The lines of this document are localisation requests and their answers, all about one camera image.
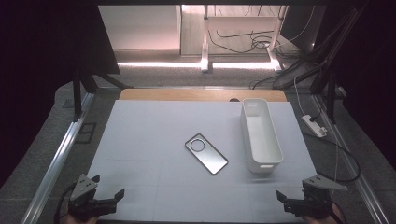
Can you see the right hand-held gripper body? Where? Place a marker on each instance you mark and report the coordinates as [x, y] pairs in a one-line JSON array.
[[311, 203]]

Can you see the person's right hand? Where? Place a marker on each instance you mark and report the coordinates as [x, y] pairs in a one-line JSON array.
[[327, 220]]

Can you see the person's left hand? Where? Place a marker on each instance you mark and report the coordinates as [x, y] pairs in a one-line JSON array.
[[74, 221]]

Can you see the metal floor rail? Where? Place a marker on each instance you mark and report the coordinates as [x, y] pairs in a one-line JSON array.
[[366, 202], [59, 161]]

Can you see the black metal stand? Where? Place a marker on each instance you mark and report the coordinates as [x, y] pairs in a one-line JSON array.
[[330, 96], [77, 96]]

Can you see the white table cover sheet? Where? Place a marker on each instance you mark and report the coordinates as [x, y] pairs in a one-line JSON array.
[[149, 149]]

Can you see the white power strip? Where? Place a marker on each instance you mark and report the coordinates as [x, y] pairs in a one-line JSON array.
[[313, 125]]

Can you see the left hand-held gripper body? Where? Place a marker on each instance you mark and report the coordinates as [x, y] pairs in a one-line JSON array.
[[82, 188]]

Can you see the white desk frame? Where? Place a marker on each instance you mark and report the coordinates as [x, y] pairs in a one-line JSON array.
[[205, 46]]

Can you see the black table grommet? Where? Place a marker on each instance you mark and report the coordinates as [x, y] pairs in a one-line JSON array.
[[234, 100]]

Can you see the white plastic bin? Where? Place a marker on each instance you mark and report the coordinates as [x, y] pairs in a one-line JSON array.
[[263, 137]]

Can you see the dark floor socket panel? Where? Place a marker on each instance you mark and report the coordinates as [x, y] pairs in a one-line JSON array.
[[86, 132]]

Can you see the white cabinet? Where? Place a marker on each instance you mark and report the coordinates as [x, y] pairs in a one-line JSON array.
[[140, 28]]

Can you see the wooden table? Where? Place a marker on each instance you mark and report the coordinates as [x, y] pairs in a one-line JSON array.
[[186, 95]]

